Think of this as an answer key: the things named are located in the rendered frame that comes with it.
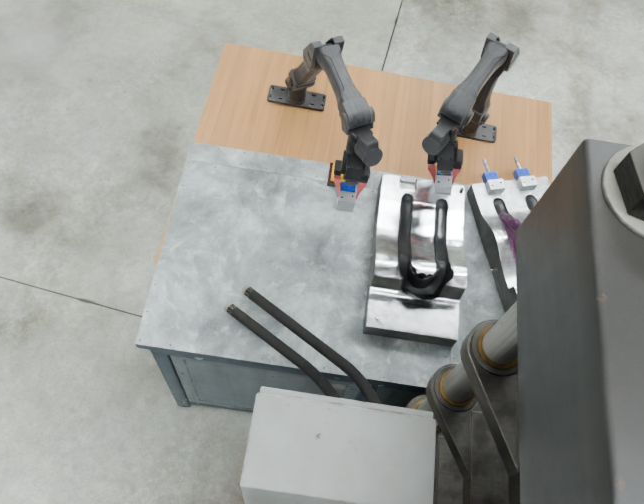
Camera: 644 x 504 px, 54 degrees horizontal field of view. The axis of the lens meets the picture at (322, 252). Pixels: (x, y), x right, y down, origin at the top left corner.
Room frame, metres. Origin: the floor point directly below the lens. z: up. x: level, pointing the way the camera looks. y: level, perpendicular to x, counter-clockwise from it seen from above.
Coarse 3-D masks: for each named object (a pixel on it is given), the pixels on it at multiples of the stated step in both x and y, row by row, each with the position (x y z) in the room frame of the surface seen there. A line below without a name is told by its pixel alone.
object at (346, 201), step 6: (342, 186) 1.03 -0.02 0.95; (348, 186) 1.04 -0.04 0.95; (354, 186) 1.04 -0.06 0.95; (342, 192) 1.01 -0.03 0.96; (348, 192) 1.01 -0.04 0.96; (354, 192) 1.02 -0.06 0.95; (342, 198) 0.99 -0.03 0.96; (348, 198) 0.99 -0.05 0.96; (354, 198) 0.99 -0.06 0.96; (342, 204) 0.98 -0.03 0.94; (348, 204) 0.98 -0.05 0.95; (354, 204) 0.98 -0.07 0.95; (342, 210) 0.98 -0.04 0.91; (348, 210) 0.98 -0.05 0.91
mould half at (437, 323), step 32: (384, 192) 1.08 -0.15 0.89; (416, 192) 1.10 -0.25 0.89; (384, 224) 0.97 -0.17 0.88; (416, 224) 0.99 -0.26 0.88; (448, 224) 1.01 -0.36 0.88; (384, 256) 0.84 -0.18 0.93; (416, 256) 0.86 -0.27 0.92; (448, 256) 0.89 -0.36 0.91; (384, 288) 0.77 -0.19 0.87; (448, 288) 0.78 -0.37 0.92; (384, 320) 0.68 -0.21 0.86; (416, 320) 0.69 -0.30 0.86; (448, 320) 0.71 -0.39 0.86
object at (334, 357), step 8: (248, 288) 0.71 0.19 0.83; (248, 296) 0.69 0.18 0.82; (256, 296) 0.69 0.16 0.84; (264, 304) 0.66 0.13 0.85; (272, 304) 0.67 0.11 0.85; (272, 312) 0.64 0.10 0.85; (280, 312) 0.64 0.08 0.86; (280, 320) 0.62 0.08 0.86; (288, 320) 0.62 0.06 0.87; (288, 328) 0.60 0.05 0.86; (296, 328) 0.60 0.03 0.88; (304, 328) 0.60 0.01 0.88; (304, 336) 0.58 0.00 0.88; (312, 336) 0.58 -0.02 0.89; (312, 344) 0.56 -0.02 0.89; (320, 344) 0.56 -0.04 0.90; (320, 352) 0.54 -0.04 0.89; (328, 352) 0.54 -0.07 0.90; (336, 352) 0.54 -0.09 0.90; (336, 360) 0.52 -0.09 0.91
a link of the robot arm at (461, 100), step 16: (496, 48) 1.37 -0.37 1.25; (512, 48) 1.37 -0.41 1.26; (480, 64) 1.32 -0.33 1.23; (496, 64) 1.33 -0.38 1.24; (512, 64) 1.41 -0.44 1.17; (464, 80) 1.27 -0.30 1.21; (480, 80) 1.27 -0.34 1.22; (464, 96) 1.22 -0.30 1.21; (448, 112) 1.18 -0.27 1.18; (464, 112) 1.18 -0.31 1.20
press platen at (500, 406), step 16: (496, 320) 0.43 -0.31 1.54; (480, 336) 0.40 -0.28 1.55; (464, 352) 0.37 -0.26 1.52; (480, 352) 0.37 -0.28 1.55; (464, 368) 0.35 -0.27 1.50; (480, 368) 0.35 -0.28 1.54; (496, 368) 0.35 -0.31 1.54; (512, 368) 0.35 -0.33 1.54; (480, 384) 0.32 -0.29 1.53; (496, 384) 0.32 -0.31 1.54; (512, 384) 0.33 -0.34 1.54; (480, 400) 0.30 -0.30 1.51; (496, 400) 0.30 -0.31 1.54; (512, 400) 0.30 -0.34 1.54; (496, 416) 0.27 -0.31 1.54; (512, 416) 0.28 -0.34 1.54; (496, 432) 0.25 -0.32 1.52; (512, 432) 0.25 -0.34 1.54; (512, 448) 0.23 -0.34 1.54; (512, 464) 0.21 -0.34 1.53; (512, 480) 0.19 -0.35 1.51; (512, 496) 0.16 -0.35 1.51
